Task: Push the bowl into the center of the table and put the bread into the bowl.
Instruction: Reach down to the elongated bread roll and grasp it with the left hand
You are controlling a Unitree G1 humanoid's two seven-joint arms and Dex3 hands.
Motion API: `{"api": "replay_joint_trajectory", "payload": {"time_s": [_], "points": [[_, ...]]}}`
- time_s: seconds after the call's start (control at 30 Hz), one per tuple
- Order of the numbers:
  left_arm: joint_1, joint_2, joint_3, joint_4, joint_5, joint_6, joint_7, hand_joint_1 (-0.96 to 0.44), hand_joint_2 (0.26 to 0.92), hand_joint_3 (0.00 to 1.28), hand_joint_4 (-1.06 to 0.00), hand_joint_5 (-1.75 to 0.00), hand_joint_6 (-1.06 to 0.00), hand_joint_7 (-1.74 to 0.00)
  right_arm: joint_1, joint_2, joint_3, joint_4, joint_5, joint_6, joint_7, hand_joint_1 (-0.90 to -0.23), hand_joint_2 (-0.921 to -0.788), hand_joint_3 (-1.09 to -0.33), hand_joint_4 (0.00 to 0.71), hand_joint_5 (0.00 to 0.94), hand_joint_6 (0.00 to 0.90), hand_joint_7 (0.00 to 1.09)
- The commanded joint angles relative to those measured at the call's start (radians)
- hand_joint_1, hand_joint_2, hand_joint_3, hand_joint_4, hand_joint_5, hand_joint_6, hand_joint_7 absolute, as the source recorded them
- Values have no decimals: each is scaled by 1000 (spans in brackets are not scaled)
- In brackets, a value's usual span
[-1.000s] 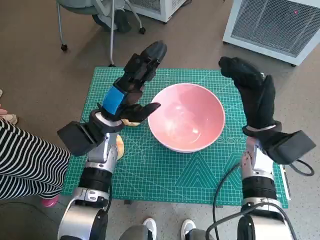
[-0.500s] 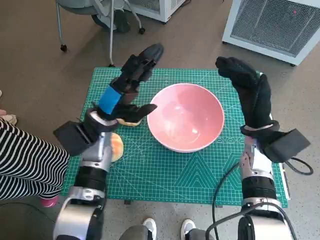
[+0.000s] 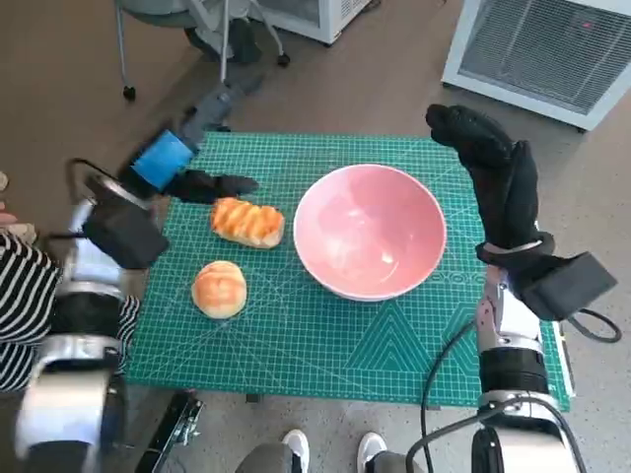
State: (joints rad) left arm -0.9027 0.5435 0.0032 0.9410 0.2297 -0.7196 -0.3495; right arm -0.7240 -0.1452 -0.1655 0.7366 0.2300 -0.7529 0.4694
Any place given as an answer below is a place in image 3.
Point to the green cutting mat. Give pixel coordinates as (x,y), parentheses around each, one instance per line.
(305,345)

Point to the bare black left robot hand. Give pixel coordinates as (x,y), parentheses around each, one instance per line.
(165,160)

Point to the round toy bread bun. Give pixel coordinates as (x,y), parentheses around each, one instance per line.
(219,290)

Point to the beige shoe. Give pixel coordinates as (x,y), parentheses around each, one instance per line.
(20,232)

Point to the white shoe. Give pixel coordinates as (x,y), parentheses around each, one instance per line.
(296,448)
(370,451)

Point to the white vented cabinet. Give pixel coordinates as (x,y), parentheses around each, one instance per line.
(325,20)

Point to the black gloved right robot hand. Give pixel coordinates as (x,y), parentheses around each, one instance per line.
(503,197)

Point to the white mesh-front cabinet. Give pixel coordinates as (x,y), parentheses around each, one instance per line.
(532,49)

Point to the long striped toy bread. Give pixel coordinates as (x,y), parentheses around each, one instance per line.
(246,222)

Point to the small black table clamp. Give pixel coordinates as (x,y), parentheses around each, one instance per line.
(252,398)

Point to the grey wheeled chair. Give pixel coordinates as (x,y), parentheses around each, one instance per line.
(162,12)

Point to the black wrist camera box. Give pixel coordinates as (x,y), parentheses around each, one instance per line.
(123,236)
(567,286)

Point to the black metal bracket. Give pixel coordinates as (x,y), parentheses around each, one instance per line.
(167,433)

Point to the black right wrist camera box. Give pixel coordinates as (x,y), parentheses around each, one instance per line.
(567,286)

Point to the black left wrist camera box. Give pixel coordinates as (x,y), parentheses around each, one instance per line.
(123,236)

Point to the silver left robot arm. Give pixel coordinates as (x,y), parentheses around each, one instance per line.
(64,394)

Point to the pink bowl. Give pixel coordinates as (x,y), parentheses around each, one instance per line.
(370,231)

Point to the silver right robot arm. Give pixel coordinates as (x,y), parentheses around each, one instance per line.
(512,325)

